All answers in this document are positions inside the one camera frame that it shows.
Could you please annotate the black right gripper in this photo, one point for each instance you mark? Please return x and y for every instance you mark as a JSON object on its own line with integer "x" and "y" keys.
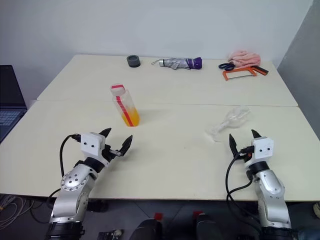
{"x": 246, "y": 157}

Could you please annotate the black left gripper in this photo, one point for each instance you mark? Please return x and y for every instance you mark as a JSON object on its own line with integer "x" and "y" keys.
{"x": 108, "y": 153}

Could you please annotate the clear plastic wine glass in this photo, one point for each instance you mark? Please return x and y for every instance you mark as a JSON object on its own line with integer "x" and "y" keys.
{"x": 233, "y": 118}

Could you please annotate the bottle with orange liquid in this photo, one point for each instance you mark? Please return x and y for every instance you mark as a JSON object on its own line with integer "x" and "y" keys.
{"x": 127, "y": 112}

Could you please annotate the white bottle cap pink tape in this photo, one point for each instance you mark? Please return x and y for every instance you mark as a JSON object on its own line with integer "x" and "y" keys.
{"x": 117, "y": 89}

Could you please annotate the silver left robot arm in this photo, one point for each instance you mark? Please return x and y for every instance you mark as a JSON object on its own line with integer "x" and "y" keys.
{"x": 72, "y": 185}

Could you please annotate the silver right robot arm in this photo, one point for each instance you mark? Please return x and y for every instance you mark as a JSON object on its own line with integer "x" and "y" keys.
{"x": 271, "y": 192}

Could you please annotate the orange hacksaw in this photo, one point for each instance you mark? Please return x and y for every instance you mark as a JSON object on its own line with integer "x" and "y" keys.
{"x": 226, "y": 74}

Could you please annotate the grey round container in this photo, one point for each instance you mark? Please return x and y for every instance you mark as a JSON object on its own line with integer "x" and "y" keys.
{"x": 133, "y": 61}

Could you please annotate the pink towel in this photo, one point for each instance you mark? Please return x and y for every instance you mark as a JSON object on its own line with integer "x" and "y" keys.
{"x": 246, "y": 58}

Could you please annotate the small black box on floor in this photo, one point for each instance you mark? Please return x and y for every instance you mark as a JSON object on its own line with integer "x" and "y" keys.
{"x": 107, "y": 235}

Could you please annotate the folded silver purple umbrella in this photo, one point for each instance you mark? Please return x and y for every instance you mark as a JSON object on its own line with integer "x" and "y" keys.
{"x": 177, "y": 63}

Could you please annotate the white round object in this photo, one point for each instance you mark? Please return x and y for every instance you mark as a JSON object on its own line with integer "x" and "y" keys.
{"x": 317, "y": 208}

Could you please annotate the dark laptop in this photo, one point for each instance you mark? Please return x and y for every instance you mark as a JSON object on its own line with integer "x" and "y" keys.
{"x": 10, "y": 95}

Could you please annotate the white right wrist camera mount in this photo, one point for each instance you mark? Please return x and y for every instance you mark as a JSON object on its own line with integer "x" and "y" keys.
{"x": 262, "y": 150}

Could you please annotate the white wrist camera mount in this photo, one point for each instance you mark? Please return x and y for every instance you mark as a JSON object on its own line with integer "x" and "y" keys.
{"x": 91, "y": 146}
{"x": 262, "y": 150}

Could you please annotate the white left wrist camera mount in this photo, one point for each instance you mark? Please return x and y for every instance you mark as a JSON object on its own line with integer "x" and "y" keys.
{"x": 91, "y": 146}

